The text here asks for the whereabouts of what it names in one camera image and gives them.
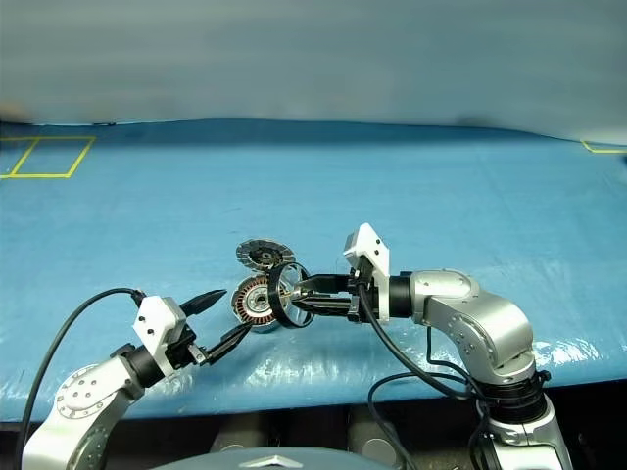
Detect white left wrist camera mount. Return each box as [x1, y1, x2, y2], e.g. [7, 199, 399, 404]
[132, 295, 190, 383]

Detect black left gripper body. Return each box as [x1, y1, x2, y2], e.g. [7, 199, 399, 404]
[165, 327, 209, 374]

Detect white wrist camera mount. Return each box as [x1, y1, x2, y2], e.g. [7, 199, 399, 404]
[342, 222, 393, 324]
[132, 295, 190, 383]

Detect black rotor ring silver spokes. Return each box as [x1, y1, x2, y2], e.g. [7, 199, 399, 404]
[266, 261, 315, 330]

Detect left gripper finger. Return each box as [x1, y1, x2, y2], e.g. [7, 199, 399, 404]
[178, 289, 229, 319]
[203, 322, 251, 367]

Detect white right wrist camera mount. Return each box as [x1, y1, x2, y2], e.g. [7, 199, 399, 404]
[342, 222, 393, 324]

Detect grey rounded cover with emblem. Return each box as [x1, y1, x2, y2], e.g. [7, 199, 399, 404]
[156, 445, 362, 470]

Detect blue plastic table cover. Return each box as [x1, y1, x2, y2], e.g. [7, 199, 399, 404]
[0, 117, 627, 422]

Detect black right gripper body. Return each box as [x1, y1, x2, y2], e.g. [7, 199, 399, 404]
[345, 266, 380, 324]

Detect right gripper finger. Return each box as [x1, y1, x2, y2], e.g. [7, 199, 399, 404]
[293, 293, 353, 319]
[296, 273, 350, 296]

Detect silver finned motor cover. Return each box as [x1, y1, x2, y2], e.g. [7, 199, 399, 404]
[234, 238, 297, 272]

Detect motor stator with copper windings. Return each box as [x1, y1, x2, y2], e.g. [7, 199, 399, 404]
[229, 275, 283, 335]

